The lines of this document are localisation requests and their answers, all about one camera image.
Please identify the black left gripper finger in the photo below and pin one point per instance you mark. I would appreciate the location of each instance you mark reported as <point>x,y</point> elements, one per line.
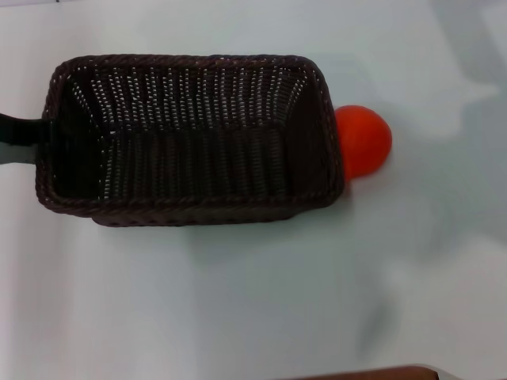
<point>20,128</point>

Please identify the dark brown woven basket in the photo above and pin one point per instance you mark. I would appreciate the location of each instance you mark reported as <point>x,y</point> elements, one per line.
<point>206,166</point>

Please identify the red round tomato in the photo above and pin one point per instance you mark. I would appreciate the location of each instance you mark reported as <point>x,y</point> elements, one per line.
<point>366,138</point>

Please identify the brown wooden edge piece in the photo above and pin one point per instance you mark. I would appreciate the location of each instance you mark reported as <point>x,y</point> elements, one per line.
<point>368,374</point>

